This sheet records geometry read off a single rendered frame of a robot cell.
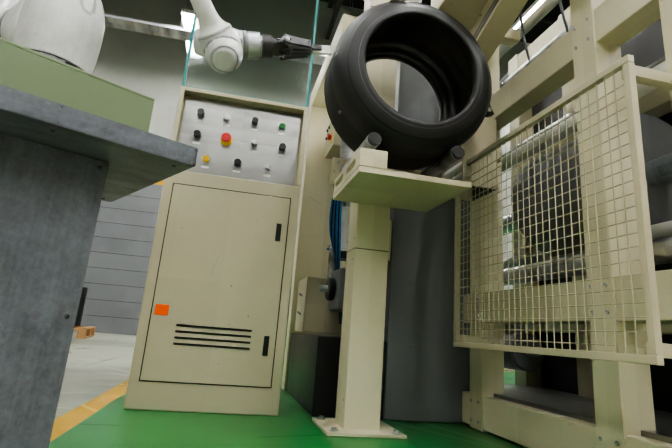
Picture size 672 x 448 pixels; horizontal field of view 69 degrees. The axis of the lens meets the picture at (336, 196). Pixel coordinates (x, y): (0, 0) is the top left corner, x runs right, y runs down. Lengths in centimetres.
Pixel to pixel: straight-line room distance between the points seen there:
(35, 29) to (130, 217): 960
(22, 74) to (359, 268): 122
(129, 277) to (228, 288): 860
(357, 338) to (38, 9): 132
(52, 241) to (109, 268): 960
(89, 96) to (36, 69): 9
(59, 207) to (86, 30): 40
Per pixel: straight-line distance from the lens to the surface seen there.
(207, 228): 201
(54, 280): 104
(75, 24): 122
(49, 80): 104
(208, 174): 207
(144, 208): 1072
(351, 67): 159
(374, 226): 184
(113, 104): 106
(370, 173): 149
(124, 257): 1060
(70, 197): 106
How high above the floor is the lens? 31
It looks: 16 degrees up
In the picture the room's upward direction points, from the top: 5 degrees clockwise
